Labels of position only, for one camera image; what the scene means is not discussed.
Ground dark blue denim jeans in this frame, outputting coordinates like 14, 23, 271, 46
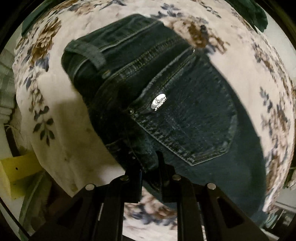
61, 15, 266, 225

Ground floral white bed sheet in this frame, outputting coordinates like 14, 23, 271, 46
13, 1, 295, 240

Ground grey striped curtain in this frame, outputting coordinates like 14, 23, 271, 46
0, 49, 16, 123

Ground dark green blanket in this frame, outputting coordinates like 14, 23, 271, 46
227, 0, 268, 32

